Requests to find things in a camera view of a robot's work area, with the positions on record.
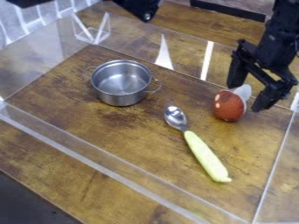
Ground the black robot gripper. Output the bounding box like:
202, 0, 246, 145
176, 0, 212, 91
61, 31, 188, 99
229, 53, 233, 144
226, 28, 299, 112

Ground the red brown toy mushroom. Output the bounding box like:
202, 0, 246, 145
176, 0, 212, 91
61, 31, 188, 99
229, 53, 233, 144
212, 84, 252, 122

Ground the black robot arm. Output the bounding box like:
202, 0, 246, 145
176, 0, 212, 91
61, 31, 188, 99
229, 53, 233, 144
226, 0, 299, 112

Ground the small silver metal pot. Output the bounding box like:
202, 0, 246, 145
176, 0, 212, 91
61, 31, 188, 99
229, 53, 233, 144
81, 59, 162, 107

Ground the black bar at table edge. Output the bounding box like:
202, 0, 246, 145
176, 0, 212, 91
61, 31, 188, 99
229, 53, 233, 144
189, 0, 266, 23

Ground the spoon with yellow handle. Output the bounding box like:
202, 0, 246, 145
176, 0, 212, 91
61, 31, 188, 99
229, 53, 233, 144
162, 106, 230, 183

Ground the clear acrylic corner bracket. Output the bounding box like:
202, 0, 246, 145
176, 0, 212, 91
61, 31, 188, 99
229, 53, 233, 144
70, 12, 110, 45

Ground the clear acrylic enclosure wall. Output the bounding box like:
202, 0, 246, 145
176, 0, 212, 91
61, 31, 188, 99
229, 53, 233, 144
0, 101, 248, 224

